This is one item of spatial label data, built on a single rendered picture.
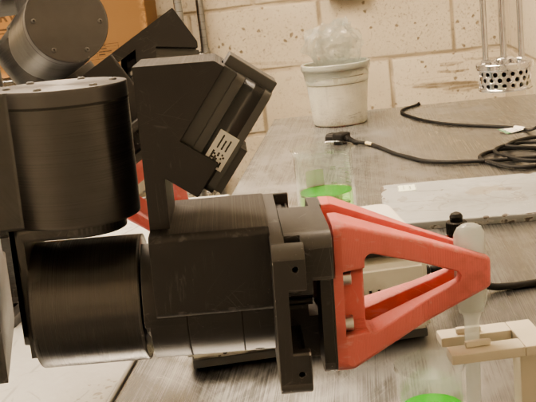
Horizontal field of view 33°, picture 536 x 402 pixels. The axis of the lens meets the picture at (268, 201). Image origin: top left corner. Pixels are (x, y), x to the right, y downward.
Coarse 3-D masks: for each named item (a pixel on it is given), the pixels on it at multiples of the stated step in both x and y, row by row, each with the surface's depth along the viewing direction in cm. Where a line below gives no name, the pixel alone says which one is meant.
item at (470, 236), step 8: (464, 224) 41; (472, 224) 41; (456, 232) 41; (464, 232) 40; (472, 232) 40; (480, 232) 40; (456, 240) 41; (464, 240) 40; (472, 240) 40; (480, 240) 40; (472, 248) 40; (480, 248) 41; (456, 272) 41; (472, 296) 41; (480, 296) 41; (464, 304) 41; (472, 304) 41; (480, 304) 41; (464, 312) 42; (472, 312) 41
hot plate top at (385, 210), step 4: (376, 204) 83; (380, 204) 83; (384, 204) 83; (368, 208) 82; (372, 208) 82; (376, 208) 82; (380, 208) 81; (384, 208) 81; (388, 208) 81; (376, 212) 80; (380, 212) 80; (384, 212) 80; (388, 212) 80; (392, 212) 80; (388, 216) 79; (392, 216) 78; (396, 216) 78; (400, 220) 77
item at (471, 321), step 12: (456, 228) 41; (480, 312) 42; (468, 324) 42; (468, 336) 42; (468, 372) 42; (480, 372) 42; (468, 384) 42; (480, 384) 42; (468, 396) 43; (480, 396) 42
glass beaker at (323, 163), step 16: (304, 144) 78; (320, 144) 78; (336, 144) 78; (352, 144) 76; (304, 160) 74; (320, 160) 74; (336, 160) 74; (352, 160) 75; (304, 176) 75; (320, 176) 74; (336, 176) 74; (352, 176) 75; (304, 192) 75; (320, 192) 74; (336, 192) 74; (352, 192) 75
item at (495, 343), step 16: (528, 320) 44; (448, 336) 43; (480, 336) 43; (496, 336) 43; (512, 336) 43; (528, 336) 42; (448, 352) 41; (464, 352) 41; (480, 352) 41; (496, 352) 41; (512, 352) 41; (528, 352) 41; (528, 368) 42; (528, 384) 42; (528, 400) 42
